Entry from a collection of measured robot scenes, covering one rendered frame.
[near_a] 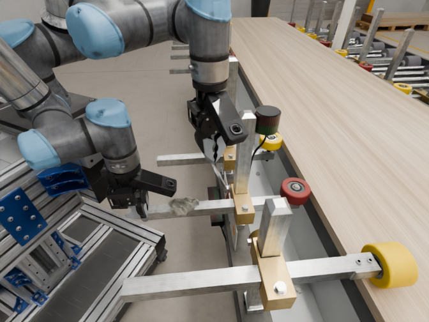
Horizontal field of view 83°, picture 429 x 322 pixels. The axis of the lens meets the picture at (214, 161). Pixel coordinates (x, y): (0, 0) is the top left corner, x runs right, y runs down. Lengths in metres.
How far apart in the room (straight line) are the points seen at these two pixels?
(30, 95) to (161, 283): 0.43
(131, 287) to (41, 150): 0.28
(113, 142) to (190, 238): 1.22
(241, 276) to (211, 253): 1.12
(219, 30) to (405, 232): 0.61
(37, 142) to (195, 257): 1.24
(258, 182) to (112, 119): 0.77
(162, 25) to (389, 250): 0.58
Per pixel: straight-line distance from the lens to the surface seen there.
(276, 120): 0.57
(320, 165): 0.82
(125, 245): 1.46
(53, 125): 0.53
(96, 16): 0.43
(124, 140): 0.52
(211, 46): 0.46
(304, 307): 0.85
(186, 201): 0.70
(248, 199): 0.70
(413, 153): 1.03
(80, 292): 1.42
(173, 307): 1.49
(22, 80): 0.59
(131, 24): 0.45
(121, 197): 0.63
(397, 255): 0.57
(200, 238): 1.65
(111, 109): 0.49
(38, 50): 0.84
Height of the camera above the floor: 1.39
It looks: 40 degrees down
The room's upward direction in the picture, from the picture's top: straight up
